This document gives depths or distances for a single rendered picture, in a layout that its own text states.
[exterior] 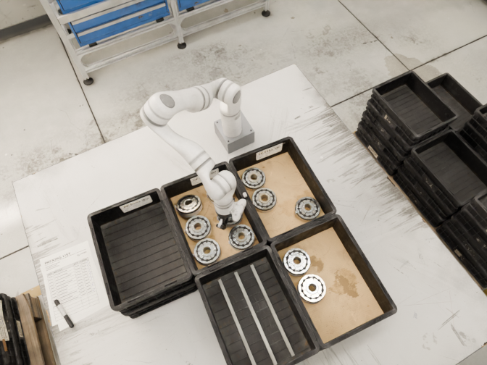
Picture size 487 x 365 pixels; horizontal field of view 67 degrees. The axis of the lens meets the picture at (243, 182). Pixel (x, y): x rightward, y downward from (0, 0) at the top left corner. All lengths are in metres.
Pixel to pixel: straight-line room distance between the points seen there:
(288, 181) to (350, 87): 1.65
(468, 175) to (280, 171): 1.22
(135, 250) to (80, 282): 0.30
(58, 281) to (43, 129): 1.66
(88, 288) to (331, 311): 0.99
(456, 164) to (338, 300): 1.29
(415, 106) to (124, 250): 1.82
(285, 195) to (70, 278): 0.98
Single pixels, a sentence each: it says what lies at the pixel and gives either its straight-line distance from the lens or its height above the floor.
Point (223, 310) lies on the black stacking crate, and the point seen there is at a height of 0.83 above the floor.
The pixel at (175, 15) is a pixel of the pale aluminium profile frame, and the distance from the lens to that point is 3.23.
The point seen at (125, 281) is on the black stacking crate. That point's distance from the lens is 1.54.
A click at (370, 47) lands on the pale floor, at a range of 3.49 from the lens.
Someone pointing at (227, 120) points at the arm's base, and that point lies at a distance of 1.67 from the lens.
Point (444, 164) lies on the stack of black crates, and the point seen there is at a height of 0.38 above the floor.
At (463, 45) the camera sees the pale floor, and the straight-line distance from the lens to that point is 3.80.
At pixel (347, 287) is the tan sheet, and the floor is 0.83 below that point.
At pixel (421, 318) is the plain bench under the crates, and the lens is 1.70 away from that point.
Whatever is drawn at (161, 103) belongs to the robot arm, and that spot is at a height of 1.37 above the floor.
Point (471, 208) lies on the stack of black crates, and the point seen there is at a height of 0.52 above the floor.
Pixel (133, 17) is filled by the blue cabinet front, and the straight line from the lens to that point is 3.11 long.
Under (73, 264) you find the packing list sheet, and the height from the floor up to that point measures 0.70.
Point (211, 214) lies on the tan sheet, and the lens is 1.56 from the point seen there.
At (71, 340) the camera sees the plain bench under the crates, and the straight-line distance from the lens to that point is 1.71.
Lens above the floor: 2.26
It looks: 62 degrees down
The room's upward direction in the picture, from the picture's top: 3 degrees counter-clockwise
